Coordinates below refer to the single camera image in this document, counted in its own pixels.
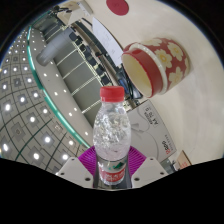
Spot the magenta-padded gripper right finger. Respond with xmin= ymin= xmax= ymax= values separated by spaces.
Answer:
xmin=124 ymin=146 xmax=170 ymax=190

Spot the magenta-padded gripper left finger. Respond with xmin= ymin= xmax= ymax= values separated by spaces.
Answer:
xmin=54 ymin=146 xmax=100 ymax=189

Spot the clear water bottle red cap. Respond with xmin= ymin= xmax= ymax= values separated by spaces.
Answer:
xmin=92 ymin=85 xmax=131 ymax=187

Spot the group of ceiling lights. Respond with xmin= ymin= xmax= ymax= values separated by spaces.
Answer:
xmin=0 ymin=29 xmax=88 ymax=164

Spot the red floral mug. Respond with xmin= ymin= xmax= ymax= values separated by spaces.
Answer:
xmin=120 ymin=37 xmax=191 ymax=99

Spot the long curved conference desk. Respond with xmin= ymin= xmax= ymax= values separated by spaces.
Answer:
xmin=63 ymin=16 xmax=136 ymax=105

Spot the row of black office chairs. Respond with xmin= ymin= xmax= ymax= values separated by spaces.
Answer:
xmin=70 ymin=31 xmax=113 ymax=88

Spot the flat round red coaster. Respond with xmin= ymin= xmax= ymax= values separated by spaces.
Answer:
xmin=105 ymin=0 xmax=130 ymax=17

